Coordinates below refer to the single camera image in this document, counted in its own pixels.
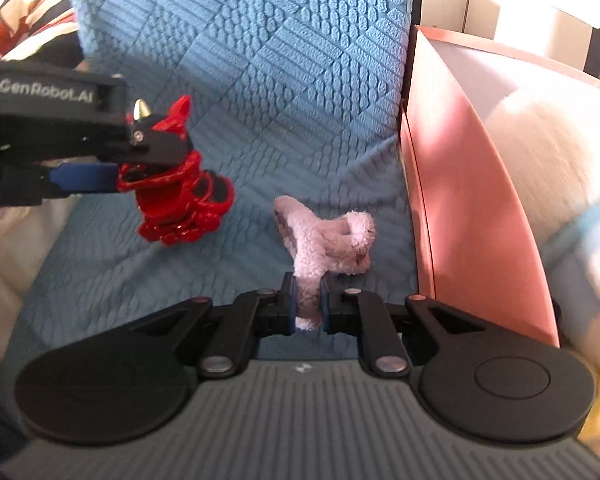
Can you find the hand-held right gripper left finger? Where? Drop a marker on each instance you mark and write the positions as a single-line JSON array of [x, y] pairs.
[[288, 305]]

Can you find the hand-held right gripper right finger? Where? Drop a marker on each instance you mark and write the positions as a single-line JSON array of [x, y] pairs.
[[325, 310]]

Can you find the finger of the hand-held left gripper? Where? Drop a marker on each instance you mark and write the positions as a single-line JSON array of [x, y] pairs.
[[85, 179], [160, 142]]

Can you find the red and black toy figure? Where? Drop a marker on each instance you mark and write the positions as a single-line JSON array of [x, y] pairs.
[[180, 200]]

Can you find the pink fuzzy plush piece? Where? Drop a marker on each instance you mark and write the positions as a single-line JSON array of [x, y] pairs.
[[320, 240]]

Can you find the pink box with white inside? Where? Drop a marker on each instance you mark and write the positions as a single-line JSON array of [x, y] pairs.
[[460, 185]]

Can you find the white plush duck toy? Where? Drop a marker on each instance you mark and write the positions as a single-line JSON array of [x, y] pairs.
[[540, 160]]

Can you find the white lace cloth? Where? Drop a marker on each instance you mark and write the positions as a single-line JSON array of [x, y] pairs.
[[20, 255]]

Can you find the red and white printed blanket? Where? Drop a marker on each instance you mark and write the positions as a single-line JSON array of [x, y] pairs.
[[25, 15]]

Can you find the blue textured sofa cover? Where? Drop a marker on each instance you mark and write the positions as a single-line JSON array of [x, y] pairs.
[[280, 85]]

